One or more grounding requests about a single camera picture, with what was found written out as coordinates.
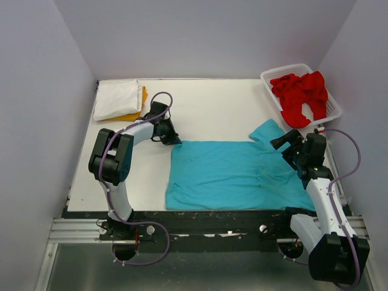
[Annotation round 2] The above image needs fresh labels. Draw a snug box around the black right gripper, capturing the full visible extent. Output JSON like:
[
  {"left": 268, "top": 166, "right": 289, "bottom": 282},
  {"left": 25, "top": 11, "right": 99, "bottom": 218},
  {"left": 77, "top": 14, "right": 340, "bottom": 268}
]
[{"left": 271, "top": 129, "right": 307, "bottom": 170}]

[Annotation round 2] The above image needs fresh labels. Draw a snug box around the teal t shirt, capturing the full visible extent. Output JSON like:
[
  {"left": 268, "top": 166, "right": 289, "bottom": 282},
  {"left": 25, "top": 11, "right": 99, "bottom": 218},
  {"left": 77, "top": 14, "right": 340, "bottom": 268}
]
[{"left": 166, "top": 119, "right": 315, "bottom": 210}]

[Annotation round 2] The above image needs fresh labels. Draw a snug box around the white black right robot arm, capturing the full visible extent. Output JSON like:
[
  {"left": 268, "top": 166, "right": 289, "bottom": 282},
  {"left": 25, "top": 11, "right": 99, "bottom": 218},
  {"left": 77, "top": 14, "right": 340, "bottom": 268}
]
[{"left": 270, "top": 129, "right": 370, "bottom": 290}]

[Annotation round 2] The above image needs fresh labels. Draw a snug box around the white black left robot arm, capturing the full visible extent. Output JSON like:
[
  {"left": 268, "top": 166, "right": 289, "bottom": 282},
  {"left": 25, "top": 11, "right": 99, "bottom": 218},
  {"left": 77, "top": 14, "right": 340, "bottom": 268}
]
[{"left": 88, "top": 101, "right": 182, "bottom": 239}]

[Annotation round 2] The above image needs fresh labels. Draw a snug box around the folded yellow t shirt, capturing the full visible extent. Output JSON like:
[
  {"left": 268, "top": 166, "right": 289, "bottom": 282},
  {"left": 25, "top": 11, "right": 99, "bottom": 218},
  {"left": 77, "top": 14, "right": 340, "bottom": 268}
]
[{"left": 104, "top": 86, "right": 148, "bottom": 122}]

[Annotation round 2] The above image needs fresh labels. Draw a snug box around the red t shirt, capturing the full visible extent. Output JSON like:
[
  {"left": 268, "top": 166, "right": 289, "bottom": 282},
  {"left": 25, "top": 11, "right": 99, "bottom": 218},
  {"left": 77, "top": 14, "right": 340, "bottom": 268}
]
[{"left": 270, "top": 71, "right": 329, "bottom": 129}]

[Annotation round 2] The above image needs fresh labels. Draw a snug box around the white plastic basket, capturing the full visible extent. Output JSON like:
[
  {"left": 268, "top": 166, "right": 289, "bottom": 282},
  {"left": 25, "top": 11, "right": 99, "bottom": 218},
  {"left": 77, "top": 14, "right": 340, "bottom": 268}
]
[{"left": 260, "top": 64, "right": 342, "bottom": 129}]

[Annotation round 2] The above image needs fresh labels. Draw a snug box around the folded white t shirt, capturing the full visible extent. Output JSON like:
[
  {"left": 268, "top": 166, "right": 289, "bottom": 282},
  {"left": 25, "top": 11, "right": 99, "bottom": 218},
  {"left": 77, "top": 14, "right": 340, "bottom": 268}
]
[{"left": 93, "top": 79, "right": 142, "bottom": 121}]

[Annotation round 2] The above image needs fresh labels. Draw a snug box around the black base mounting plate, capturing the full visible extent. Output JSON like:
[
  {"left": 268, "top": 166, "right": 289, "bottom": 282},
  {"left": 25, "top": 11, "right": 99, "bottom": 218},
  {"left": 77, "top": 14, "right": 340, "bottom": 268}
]
[{"left": 99, "top": 208, "right": 305, "bottom": 258}]

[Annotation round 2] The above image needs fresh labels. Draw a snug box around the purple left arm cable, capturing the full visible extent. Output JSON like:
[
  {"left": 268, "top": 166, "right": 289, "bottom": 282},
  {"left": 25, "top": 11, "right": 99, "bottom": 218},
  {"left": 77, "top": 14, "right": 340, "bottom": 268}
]
[{"left": 99, "top": 91, "right": 173, "bottom": 267}]

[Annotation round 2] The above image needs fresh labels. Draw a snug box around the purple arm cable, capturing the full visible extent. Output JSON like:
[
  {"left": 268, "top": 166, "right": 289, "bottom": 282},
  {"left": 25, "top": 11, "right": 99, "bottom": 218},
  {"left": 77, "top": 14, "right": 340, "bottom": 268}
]
[
  {"left": 99, "top": 91, "right": 173, "bottom": 267},
  {"left": 277, "top": 127, "right": 363, "bottom": 291}
]

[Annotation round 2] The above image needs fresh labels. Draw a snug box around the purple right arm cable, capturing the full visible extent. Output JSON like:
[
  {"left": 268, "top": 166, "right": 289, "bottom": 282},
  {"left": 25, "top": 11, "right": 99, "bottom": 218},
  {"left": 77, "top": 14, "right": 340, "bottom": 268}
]
[{"left": 277, "top": 127, "right": 363, "bottom": 291}]

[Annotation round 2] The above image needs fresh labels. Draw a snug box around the aluminium frame rail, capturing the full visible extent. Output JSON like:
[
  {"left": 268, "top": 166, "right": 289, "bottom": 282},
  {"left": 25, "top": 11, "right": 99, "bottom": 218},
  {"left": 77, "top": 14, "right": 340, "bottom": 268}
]
[{"left": 35, "top": 216, "right": 381, "bottom": 290}]

